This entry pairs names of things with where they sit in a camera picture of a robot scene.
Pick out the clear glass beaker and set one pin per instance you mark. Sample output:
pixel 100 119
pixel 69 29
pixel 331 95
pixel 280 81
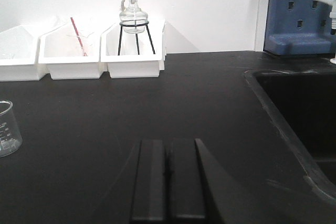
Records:
pixel 11 139

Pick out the black lab sink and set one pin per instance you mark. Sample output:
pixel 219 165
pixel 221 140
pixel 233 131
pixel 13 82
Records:
pixel 301 105

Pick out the red glass rod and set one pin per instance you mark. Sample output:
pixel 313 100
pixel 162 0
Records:
pixel 78 36

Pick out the blue pegboard drying rack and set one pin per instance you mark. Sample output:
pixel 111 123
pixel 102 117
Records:
pixel 298 27

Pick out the glass alcohol lamp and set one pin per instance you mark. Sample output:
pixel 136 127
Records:
pixel 130 11

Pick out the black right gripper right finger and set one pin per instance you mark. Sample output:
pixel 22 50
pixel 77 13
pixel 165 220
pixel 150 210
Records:
pixel 200 190

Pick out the white bin right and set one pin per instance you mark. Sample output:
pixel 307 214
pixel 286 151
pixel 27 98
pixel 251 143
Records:
pixel 129 57

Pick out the black wire tripod stand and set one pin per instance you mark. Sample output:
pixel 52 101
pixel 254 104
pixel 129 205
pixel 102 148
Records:
pixel 134 29

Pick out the white bin middle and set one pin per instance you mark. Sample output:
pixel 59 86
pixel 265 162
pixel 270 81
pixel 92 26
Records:
pixel 61 53

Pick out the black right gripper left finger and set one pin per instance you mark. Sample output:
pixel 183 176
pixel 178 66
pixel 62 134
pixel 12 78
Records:
pixel 149 203

